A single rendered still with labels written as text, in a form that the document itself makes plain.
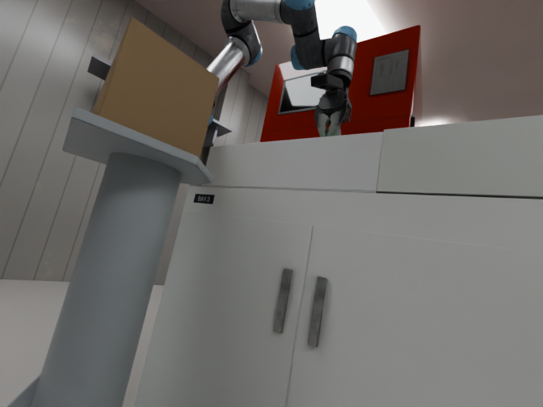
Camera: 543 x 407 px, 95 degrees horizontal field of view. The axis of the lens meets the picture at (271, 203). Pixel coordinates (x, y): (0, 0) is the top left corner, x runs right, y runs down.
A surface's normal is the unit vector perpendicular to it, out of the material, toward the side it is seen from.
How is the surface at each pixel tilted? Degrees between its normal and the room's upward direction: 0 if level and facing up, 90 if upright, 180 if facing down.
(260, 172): 90
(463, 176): 90
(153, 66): 90
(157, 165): 90
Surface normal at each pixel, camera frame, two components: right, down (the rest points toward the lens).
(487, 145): -0.51, -0.24
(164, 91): 0.70, 0.00
